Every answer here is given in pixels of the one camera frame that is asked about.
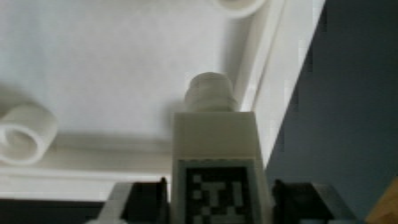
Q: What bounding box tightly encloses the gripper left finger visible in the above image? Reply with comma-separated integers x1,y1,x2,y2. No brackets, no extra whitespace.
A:
87,178,170,224

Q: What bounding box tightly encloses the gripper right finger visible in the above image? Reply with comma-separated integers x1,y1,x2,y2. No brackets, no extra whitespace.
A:
271,179,358,224

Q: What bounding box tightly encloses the white square tabletop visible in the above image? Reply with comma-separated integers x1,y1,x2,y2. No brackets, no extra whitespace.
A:
0,0,325,201

